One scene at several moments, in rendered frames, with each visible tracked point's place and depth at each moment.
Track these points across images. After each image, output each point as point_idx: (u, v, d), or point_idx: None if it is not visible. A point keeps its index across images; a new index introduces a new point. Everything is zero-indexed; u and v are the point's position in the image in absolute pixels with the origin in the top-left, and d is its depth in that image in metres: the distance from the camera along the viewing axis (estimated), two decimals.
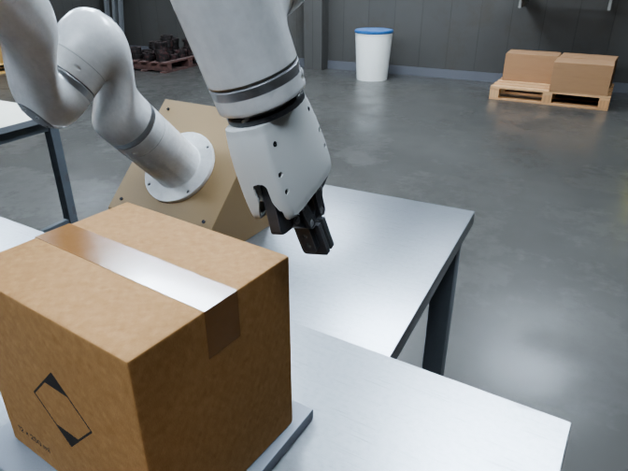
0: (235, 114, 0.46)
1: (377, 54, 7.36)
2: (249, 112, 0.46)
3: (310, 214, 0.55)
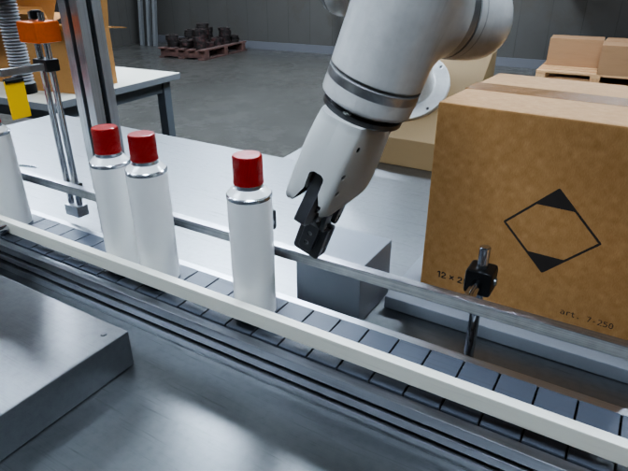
0: (345, 104, 0.45)
1: None
2: (360, 111, 0.45)
3: (330, 219, 0.55)
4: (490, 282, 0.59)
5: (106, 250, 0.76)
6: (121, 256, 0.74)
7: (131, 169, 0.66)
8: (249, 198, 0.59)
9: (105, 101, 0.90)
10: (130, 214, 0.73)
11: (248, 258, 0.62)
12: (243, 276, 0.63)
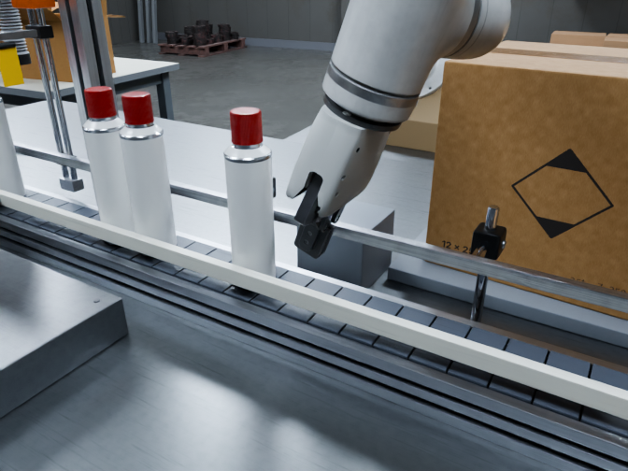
0: (345, 104, 0.45)
1: None
2: (359, 111, 0.45)
3: (330, 219, 0.55)
4: (498, 244, 0.56)
5: (100, 220, 0.73)
6: (115, 225, 0.72)
7: (125, 131, 0.64)
8: (249, 156, 0.56)
9: (100, 71, 0.88)
10: (125, 181, 0.70)
11: (246, 221, 0.59)
12: (241, 239, 0.60)
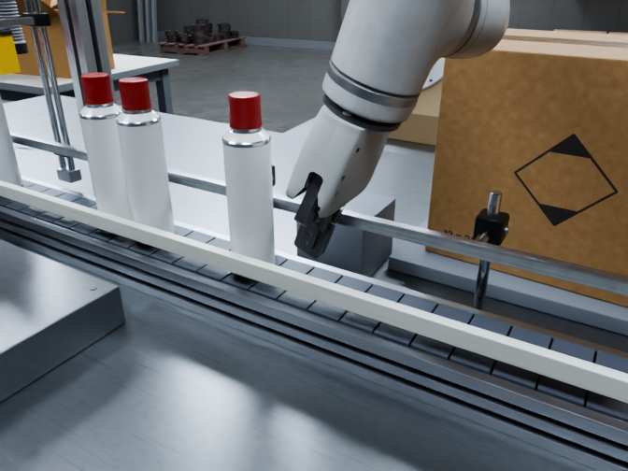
0: (345, 104, 0.45)
1: None
2: (359, 111, 0.45)
3: (330, 219, 0.55)
4: (501, 230, 0.55)
5: (97, 208, 0.72)
6: (112, 214, 0.71)
7: (122, 117, 0.63)
8: (247, 140, 0.55)
9: (97, 61, 0.87)
10: (122, 169, 0.69)
11: (245, 206, 0.58)
12: (240, 226, 0.60)
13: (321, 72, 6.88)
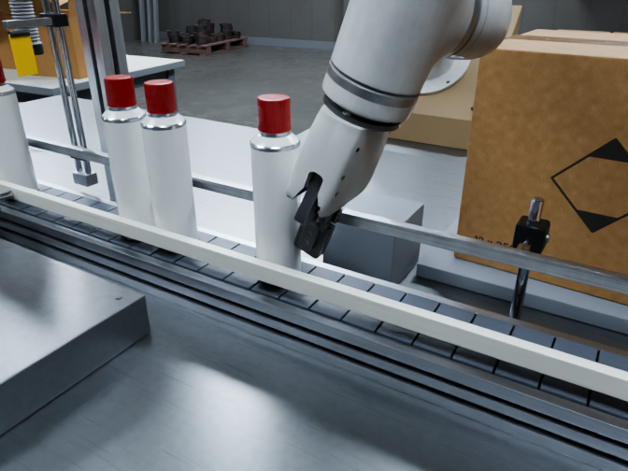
0: (345, 104, 0.45)
1: None
2: (359, 111, 0.45)
3: (330, 219, 0.55)
4: (543, 237, 0.54)
5: (119, 214, 0.71)
6: (135, 220, 0.69)
7: (148, 121, 0.61)
8: (277, 144, 0.54)
9: (115, 62, 0.85)
10: (145, 174, 0.68)
11: (273, 212, 0.57)
12: (267, 233, 0.58)
13: (324, 72, 6.86)
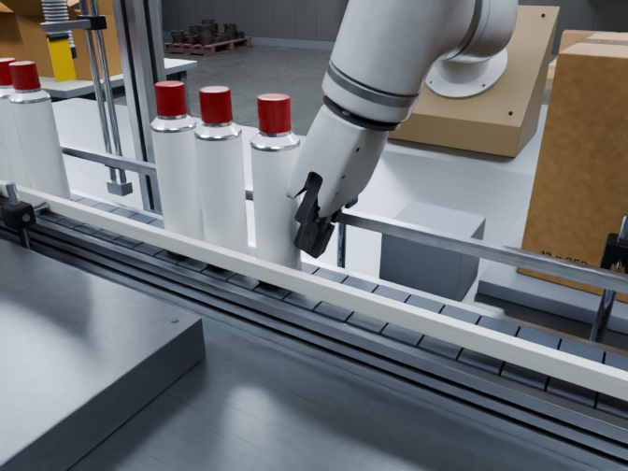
0: (345, 104, 0.45)
1: None
2: (359, 110, 0.45)
3: (330, 219, 0.55)
4: None
5: (164, 228, 0.67)
6: (182, 235, 0.65)
7: (203, 130, 0.57)
8: (277, 144, 0.54)
9: (152, 66, 0.81)
10: (194, 186, 0.64)
11: (273, 212, 0.57)
12: (267, 232, 0.58)
13: None
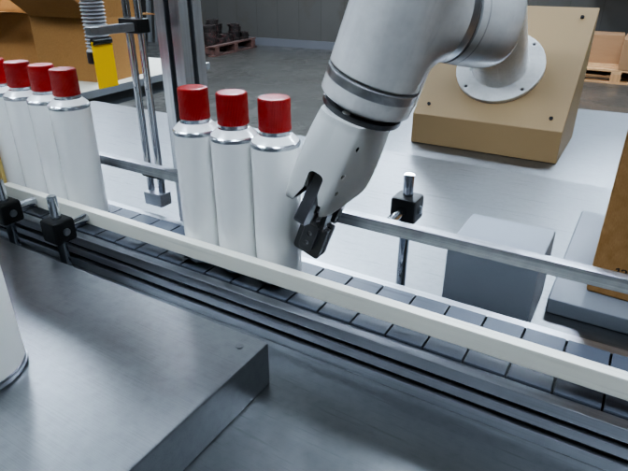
0: (344, 103, 0.45)
1: None
2: (359, 110, 0.45)
3: (330, 219, 0.55)
4: None
5: (185, 235, 0.65)
6: (204, 241, 0.64)
7: (220, 134, 0.56)
8: (277, 144, 0.54)
9: (194, 71, 0.77)
10: None
11: (273, 212, 0.57)
12: (267, 232, 0.58)
13: None
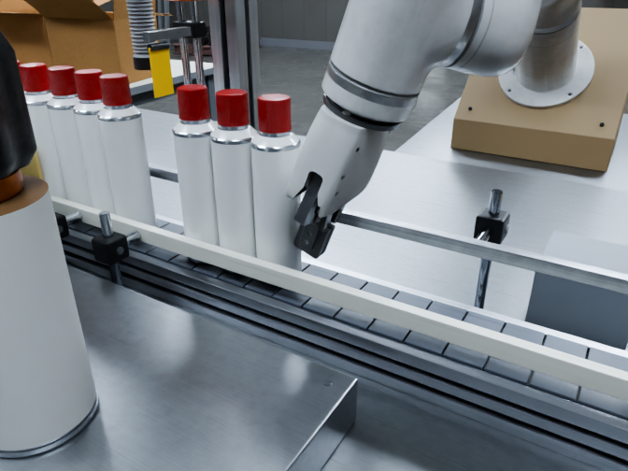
0: (344, 103, 0.45)
1: None
2: (359, 110, 0.45)
3: (330, 219, 0.55)
4: None
5: (185, 235, 0.65)
6: (204, 241, 0.64)
7: (220, 134, 0.56)
8: (277, 144, 0.54)
9: (248, 78, 0.73)
10: None
11: (273, 212, 0.57)
12: (267, 232, 0.58)
13: None
